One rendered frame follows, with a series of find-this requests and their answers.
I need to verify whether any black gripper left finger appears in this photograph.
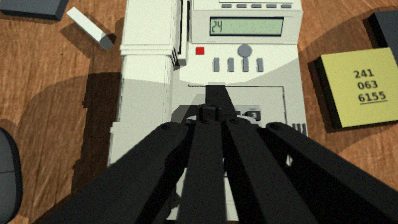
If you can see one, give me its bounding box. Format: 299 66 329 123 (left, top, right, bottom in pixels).
41 85 228 224

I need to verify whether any yellow sticky note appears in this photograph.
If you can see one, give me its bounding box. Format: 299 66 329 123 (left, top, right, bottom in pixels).
316 47 398 129

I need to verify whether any grey pocket calculator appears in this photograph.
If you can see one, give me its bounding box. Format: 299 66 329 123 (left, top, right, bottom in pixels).
0 0 69 21

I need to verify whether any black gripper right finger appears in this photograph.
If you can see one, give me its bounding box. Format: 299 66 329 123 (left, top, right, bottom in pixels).
215 85 398 224

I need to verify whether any dark grey computer mouse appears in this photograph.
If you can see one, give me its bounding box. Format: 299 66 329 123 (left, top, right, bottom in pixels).
0 127 23 224

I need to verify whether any white desk phone body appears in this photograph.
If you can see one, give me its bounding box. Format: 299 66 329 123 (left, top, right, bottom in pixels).
171 0 308 136

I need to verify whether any beige telephone handset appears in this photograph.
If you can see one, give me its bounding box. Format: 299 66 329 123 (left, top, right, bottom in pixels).
107 0 182 168

